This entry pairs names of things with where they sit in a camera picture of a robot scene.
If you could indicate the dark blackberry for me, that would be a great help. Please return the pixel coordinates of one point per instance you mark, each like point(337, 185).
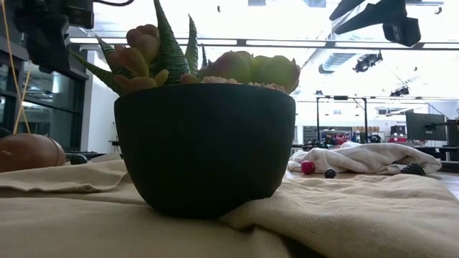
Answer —
point(413, 169)

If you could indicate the red cherry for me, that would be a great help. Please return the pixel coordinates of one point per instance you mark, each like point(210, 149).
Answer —
point(307, 167)

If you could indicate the cluttered background workbench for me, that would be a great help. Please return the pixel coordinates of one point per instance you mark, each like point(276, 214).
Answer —
point(337, 138)

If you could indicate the dark window frame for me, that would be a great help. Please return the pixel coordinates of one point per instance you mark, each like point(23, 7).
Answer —
point(75, 118)

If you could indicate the large black ceiling fixture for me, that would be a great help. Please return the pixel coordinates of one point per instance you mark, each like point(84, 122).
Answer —
point(365, 61)

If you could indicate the tan cloth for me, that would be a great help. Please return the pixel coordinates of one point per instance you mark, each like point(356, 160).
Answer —
point(358, 215)

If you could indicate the white checked towel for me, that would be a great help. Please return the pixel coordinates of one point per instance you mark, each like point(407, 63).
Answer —
point(365, 157)

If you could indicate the brown wooden bowl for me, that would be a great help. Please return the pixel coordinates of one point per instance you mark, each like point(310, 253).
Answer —
point(28, 152)

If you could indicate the large black monitor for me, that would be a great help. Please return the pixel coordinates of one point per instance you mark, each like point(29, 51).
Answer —
point(416, 132)

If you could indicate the mixed succulents in black pot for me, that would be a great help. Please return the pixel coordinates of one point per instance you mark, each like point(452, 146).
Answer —
point(204, 150)

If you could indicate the small black ceiling fixture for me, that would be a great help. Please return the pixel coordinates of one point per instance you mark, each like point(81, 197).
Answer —
point(399, 92)

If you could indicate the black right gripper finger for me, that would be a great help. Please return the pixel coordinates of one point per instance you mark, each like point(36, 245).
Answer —
point(362, 22)
point(344, 9)

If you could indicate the black desk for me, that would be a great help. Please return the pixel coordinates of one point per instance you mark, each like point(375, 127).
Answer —
point(452, 155)

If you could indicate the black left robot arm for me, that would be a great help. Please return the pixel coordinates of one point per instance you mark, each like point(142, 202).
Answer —
point(46, 43)

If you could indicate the black stand frame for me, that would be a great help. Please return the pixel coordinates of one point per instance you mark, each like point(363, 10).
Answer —
point(340, 97)

